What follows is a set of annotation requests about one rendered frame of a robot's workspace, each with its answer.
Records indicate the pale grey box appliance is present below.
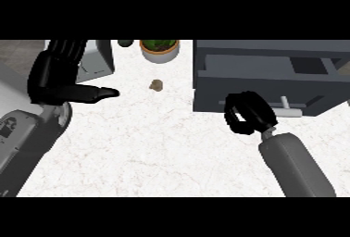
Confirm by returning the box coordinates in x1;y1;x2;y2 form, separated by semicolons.
44;39;116;83

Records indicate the green plant in white pot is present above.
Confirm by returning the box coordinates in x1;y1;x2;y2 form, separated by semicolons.
138;39;181;65

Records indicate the small brown cup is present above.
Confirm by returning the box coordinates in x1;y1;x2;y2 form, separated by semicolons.
147;79;164;93

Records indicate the small dark green object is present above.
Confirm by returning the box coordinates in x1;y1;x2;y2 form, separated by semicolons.
116;39;136;48

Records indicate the dark grey drawer cabinet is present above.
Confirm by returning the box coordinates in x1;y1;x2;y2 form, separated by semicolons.
193;39;350;83

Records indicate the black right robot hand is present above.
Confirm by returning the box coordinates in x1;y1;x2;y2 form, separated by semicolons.
223;91;279;136

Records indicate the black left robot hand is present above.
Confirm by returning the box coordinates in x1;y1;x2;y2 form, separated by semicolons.
26;39;121;106

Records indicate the pale grey drawer handle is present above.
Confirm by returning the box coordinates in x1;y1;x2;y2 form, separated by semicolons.
218;95;307;119

